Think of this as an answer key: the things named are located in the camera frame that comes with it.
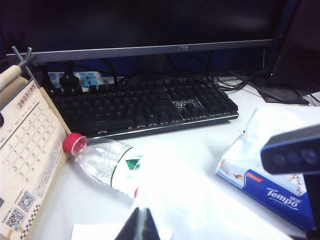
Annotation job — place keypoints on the white power strip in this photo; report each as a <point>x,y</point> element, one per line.
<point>87,77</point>

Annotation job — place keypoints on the black HSD computer monitor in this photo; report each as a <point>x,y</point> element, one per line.
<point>305,37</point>

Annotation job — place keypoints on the white paper stack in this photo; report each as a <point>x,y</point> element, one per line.
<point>312,98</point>

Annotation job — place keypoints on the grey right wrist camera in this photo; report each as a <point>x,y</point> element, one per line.
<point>290,157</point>

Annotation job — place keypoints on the beige desk calendar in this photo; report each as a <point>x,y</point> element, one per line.
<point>30,140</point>

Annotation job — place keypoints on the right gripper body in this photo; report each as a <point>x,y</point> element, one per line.
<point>313,200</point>

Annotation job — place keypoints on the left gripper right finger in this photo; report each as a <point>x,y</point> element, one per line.
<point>150,227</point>

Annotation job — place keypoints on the clear water bottle red label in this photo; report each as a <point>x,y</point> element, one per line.
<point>100,160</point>

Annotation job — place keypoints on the black AOC computer monitor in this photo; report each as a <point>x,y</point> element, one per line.
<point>150,20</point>

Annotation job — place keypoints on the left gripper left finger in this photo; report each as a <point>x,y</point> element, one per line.
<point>132,227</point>

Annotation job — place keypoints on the black mechanical keyboard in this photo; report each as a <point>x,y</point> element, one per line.
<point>140,107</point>

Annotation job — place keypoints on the blue Tempo tissue pack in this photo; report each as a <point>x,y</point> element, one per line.
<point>260,185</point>

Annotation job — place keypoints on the white paper tissue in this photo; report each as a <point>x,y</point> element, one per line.
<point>95,232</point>
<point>275,125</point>
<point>190,195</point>

